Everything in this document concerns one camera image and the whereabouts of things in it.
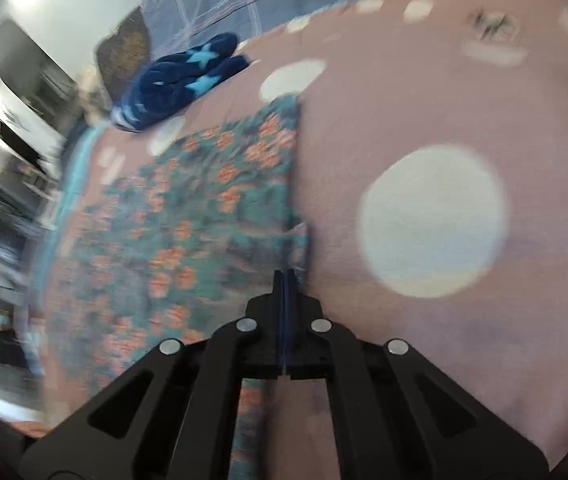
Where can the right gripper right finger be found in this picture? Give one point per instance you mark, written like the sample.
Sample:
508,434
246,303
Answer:
395,415

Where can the light blue bed sheet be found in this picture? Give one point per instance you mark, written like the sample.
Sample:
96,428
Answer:
73,181

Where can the white wardrobe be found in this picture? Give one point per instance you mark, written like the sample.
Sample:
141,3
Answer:
39,101

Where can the pink polka-dot blanket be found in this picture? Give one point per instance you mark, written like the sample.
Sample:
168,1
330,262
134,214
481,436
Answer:
432,173

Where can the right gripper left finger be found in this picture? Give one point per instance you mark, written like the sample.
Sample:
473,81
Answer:
171,415

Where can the navy star-print garment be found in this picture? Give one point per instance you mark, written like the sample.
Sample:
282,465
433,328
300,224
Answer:
172,83

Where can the dark brown patterned pillow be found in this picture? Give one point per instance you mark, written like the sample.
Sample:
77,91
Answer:
123,53

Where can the teal floral garment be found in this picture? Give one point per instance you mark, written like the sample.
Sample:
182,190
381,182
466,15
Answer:
174,249

